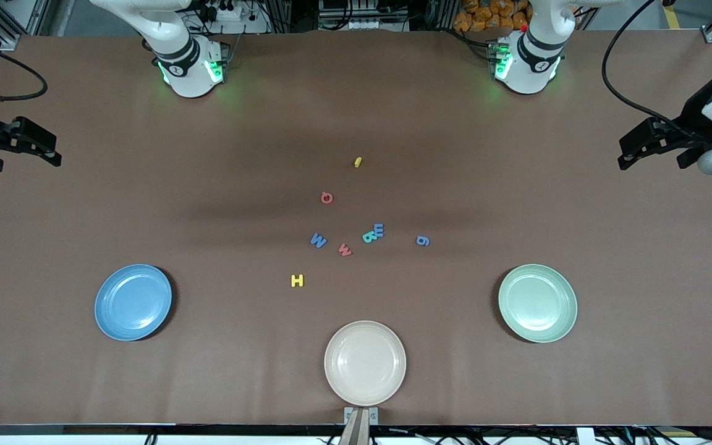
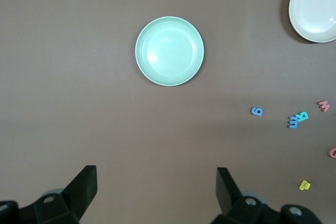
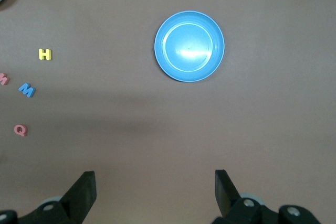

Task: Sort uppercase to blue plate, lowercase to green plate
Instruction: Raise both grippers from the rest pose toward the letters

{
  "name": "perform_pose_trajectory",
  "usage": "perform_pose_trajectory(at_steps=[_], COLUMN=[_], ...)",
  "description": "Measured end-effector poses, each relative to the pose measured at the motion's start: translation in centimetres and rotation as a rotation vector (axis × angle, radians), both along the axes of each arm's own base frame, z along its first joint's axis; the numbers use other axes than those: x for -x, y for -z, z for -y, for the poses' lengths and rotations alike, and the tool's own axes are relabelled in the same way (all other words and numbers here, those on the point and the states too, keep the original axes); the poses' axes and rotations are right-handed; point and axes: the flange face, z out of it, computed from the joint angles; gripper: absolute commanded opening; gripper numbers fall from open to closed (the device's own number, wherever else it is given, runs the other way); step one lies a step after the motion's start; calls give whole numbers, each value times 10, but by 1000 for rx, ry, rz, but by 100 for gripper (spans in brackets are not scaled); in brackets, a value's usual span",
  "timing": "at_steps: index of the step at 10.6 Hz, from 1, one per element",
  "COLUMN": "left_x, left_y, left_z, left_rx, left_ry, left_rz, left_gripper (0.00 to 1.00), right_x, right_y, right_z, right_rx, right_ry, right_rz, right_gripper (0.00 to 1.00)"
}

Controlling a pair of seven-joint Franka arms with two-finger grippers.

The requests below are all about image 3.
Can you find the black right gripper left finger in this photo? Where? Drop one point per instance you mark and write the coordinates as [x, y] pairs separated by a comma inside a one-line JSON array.
[[81, 195]]

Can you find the blue foam capital M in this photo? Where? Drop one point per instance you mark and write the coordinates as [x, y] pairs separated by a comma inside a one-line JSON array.
[[26, 89]]

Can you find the pink foam small m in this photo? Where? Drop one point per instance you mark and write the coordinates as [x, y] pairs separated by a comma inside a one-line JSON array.
[[3, 79]]

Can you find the blue plate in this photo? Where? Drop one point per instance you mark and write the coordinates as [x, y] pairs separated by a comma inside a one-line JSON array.
[[189, 48]]

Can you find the yellow foam letter H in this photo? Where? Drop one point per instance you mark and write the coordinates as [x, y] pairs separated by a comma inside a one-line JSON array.
[[45, 54]]

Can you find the pink foam letter Q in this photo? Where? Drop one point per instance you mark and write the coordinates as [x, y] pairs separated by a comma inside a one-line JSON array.
[[16, 132]]

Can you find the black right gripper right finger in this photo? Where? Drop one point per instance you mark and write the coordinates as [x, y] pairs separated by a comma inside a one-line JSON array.
[[225, 195]]

